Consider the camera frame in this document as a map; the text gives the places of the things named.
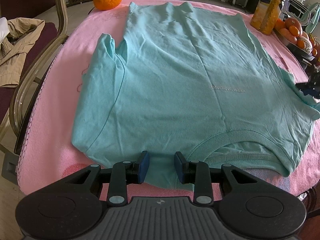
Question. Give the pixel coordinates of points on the beige jacket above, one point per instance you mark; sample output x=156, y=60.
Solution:
x=24, y=32

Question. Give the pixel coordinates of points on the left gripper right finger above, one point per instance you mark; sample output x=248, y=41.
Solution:
x=198, y=174

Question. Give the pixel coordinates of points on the pink cartoon towel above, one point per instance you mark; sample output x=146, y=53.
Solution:
x=47, y=154

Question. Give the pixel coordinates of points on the maroon banquet chair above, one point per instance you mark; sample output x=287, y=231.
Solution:
x=54, y=33

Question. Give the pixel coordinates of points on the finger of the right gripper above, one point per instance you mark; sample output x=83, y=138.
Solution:
x=311, y=87

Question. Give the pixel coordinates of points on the metal fruit tray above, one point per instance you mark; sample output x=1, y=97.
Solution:
x=296, y=51

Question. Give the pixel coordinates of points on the net-wrapped pale fruit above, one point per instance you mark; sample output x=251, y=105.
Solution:
x=304, y=44

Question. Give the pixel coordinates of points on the teal t-shirt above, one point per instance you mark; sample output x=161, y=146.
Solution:
x=190, y=80

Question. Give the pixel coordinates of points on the white garment with blue collar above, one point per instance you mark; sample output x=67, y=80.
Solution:
x=4, y=28

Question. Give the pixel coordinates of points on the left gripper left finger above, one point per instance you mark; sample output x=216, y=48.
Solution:
x=126, y=173

